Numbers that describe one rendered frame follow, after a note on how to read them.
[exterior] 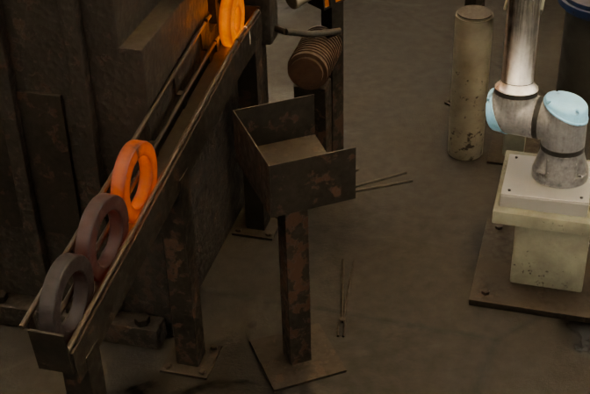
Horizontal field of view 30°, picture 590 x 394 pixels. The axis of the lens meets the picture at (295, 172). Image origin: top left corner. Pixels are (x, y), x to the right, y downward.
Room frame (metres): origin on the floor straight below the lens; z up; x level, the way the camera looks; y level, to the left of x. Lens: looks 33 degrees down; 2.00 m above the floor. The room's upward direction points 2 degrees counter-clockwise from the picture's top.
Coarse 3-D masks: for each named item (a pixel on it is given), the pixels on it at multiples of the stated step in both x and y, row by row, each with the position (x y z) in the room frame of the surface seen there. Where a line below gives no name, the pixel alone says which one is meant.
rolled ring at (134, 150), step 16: (128, 144) 2.02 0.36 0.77; (144, 144) 2.04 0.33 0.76; (128, 160) 1.97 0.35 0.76; (144, 160) 2.07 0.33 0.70; (112, 176) 1.95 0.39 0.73; (128, 176) 1.96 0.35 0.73; (144, 176) 2.07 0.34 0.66; (112, 192) 1.93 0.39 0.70; (128, 192) 1.95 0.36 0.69; (144, 192) 2.04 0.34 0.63; (128, 208) 1.94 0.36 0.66
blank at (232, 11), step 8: (224, 0) 2.68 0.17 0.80; (232, 0) 2.68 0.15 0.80; (240, 0) 2.74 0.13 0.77; (224, 8) 2.66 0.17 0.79; (232, 8) 2.66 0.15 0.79; (240, 8) 2.74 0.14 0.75; (224, 16) 2.65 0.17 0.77; (232, 16) 2.66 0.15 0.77; (240, 16) 2.74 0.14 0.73; (224, 24) 2.64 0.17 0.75; (232, 24) 2.65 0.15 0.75; (240, 24) 2.73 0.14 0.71; (224, 32) 2.64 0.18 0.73; (232, 32) 2.65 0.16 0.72; (224, 40) 2.65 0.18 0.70; (232, 40) 2.65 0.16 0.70
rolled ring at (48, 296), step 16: (64, 256) 1.69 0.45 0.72; (80, 256) 1.71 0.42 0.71; (48, 272) 1.64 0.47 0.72; (64, 272) 1.64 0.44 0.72; (80, 272) 1.71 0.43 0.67; (48, 288) 1.61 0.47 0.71; (64, 288) 1.63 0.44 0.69; (80, 288) 1.72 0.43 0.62; (48, 304) 1.59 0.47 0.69; (80, 304) 1.70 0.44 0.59; (48, 320) 1.58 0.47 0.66; (80, 320) 1.67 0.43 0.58
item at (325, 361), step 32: (256, 128) 2.26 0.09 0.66; (288, 128) 2.28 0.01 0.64; (256, 160) 2.08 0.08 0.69; (288, 160) 2.20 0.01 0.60; (320, 160) 2.03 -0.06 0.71; (352, 160) 2.06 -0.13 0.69; (256, 192) 2.09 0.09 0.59; (288, 192) 2.01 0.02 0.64; (320, 192) 2.03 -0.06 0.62; (352, 192) 2.06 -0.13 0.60; (288, 224) 2.14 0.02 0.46; (288, 256) 2.14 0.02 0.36; (288, 288) 2.14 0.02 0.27; (288, 320) 2.14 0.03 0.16; (256, 352) 2.19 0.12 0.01; (288, 352) 2.15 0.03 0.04; (320, 352) 2.18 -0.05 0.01; (288, 384) 2.06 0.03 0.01
